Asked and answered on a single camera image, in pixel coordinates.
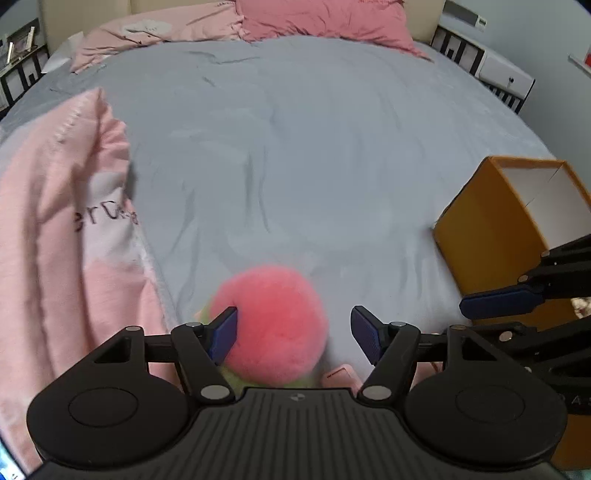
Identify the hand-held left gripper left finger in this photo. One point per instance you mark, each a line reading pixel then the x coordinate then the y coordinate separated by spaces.
pixel 225 333

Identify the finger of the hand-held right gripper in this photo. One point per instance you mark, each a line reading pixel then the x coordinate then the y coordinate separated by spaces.
pixel 554 344
pixel 498 301

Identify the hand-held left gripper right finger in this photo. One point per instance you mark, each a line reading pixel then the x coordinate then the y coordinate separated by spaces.
pixel 364 334

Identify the beige plush toy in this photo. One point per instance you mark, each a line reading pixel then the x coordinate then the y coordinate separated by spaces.
pixel 582 308

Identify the pink plush ball toy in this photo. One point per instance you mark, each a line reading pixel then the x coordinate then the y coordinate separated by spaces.
pixel 277 318

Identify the orange cardboard box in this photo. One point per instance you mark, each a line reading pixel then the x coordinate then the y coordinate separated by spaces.
pixel 489 230

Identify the small pink case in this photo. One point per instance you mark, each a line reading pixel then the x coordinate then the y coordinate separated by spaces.
pixel 341 376

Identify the teal patterned cloth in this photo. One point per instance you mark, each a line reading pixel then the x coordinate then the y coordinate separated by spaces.
pixel 579 474

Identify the pink white quilt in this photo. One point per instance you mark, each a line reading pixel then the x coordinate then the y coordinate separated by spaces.
pixel 55 258

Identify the white black nightstand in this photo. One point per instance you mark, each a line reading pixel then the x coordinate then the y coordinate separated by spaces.
pixel 21 78
pixel 501 69

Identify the smartphone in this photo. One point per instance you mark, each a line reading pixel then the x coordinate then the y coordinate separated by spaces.
pixel 7 464

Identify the light pink pillow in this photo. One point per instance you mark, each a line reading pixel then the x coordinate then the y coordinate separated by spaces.
pixel 152 32

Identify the dark pink pillow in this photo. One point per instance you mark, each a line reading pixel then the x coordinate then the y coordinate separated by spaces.
pixel 323 18

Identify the beige padded headboard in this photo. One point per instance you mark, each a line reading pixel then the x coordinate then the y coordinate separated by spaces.
pixel 83 14

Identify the photo frame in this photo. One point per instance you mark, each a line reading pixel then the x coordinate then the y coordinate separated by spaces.
pixel 21 44

